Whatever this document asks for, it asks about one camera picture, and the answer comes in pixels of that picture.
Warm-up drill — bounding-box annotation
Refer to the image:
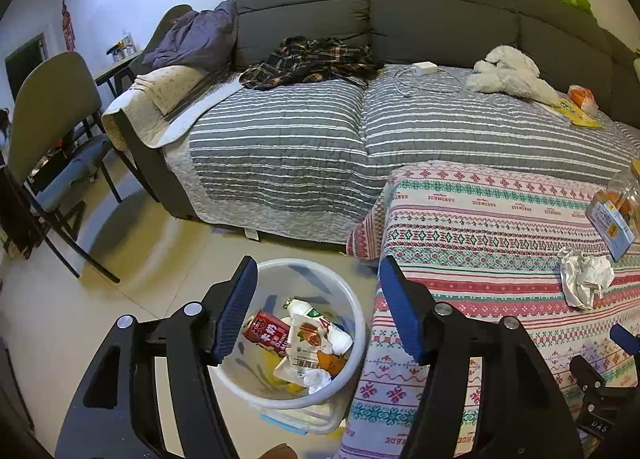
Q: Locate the white paper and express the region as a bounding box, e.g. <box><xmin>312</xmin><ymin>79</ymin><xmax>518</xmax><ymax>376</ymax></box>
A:
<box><xmin>558</xmin><ymin>248</ymin><xmax>615</xmax><ymax>311</ymax></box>

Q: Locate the light blue carton box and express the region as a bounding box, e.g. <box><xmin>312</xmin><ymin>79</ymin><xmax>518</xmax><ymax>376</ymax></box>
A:
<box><xmin>586</xmin><ymin>198</ymin><xmax>636</xmax><ymax>261</ymax></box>

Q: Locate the white plastic trash bin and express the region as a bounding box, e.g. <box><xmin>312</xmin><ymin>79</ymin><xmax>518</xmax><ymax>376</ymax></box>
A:
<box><xmin>215</xmin><ymin>259</ymin><xmax>367</xmax><ymax>434</ymax></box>

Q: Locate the glass jar with cork lid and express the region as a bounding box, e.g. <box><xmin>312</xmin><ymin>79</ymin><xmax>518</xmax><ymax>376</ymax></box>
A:
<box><xmin>592</xmin><ymin>159</ymin><xmax>639</xmax><ymax>238</ymax></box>

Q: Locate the colourful patterned tablecloth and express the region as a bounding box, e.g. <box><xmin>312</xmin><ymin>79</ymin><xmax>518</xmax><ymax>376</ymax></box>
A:
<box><xmin>335</xmin><ymin>161</ymin><xmax>639</xmax><ymax>458</ymax></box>

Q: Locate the red snack wrapper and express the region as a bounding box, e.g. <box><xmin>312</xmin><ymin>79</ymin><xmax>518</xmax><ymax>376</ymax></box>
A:
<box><xmin>242</xmin><ymin>311</ymin><xmax>291</xmax><ymax>357</ymax></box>

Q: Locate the white snack packet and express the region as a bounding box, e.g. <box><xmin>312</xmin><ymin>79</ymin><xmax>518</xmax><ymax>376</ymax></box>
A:
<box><xmin>273</xmin><ymin>297</ymin><xmax>354</xmax><ymax>394</ymax></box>

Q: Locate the yellow book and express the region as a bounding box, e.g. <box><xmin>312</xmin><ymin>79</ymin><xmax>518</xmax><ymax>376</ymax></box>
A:
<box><xmin>550</xmin><ymin>98</ymin><xmax>603</xmax><ymax>130</ymax></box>

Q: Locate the orange snack bag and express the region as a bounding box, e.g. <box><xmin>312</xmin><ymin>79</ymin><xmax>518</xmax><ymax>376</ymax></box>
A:
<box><xmin>567</xmin><ymin>85</ymin><xmax>599</xmax><ymax>113</ymax></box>

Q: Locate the grey chair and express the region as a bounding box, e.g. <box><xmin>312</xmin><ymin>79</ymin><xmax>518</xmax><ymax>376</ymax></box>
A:
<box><xmin>8</xmin><ymin>52</ymin><xmax>148</xmax><ymax>283</ymax></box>
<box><xmin>129</xmin><ymin>4</ymin><xmax>192</xmax><ymax>75</ymax></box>

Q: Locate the white plush toy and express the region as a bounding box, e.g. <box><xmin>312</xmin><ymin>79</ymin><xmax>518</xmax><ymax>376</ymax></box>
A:
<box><xmin>465</xmin><ymin>45</ymin><xmax>560</xmax><ymax>106</ymax></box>

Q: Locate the grey striped quilt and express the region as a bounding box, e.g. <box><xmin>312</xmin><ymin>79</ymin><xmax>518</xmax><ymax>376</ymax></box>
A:
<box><xmin>164</xmin><ymin>66</ymin><xmax>639</xmax><ymax>245</ymax></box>

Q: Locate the dark grey sofa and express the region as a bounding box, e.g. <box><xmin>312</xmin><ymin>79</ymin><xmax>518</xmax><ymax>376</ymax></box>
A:
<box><xmin>102</xmin><ymin>0</ymin><xmax>639</xmax><ymax>222</ymax></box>

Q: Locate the white power adapter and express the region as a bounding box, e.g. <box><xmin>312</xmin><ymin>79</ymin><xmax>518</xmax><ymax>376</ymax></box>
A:
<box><xmin>411</xmin><ymin>61</ymin><xmax>438</xmax><ymax>75</ymax></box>

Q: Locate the cream floral pillow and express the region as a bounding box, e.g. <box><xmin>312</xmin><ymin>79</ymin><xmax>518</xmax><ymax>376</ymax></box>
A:
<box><xmin>131</xmin><ymin>66</ymin><xmax>207</xmax><ymax>115</ymax></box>

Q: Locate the small side table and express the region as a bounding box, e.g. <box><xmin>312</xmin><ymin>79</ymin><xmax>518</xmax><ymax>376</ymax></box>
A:
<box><xmin>93</xmin><ymin>52</ymin><xmax>141</xmax><ymax>98</ymax></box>

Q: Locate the purple jacket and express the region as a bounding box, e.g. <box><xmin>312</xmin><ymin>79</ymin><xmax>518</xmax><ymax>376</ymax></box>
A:
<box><xmin>142</xmin><ymin>0</ymin><xmax>238</xmax><ymax>73</ymax></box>

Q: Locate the dark plaid shirt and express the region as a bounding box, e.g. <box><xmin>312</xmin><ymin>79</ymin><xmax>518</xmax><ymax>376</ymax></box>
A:
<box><xmin>239</xmin><ymin>36</ymin><xmax>384</xmax><ymax>90</ymax></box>

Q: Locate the white charger cable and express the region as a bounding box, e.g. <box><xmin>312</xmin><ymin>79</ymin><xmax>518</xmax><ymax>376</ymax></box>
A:
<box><xmin>392</xmin><ymin>69</ymin><xmax>464</xmax><ymax>99</ymax></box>

